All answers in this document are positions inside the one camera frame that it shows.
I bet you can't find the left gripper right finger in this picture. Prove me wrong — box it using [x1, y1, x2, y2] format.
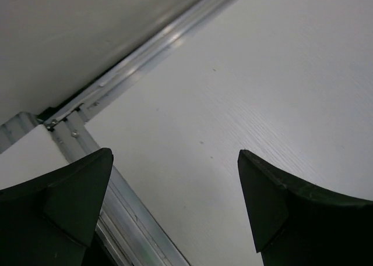
[238, 150, 372, 265]

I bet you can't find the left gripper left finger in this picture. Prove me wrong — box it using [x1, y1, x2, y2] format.
[1, 148, 113, 265]

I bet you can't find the aluminium table frame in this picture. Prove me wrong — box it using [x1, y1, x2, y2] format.
[0, 0, 254, 266]

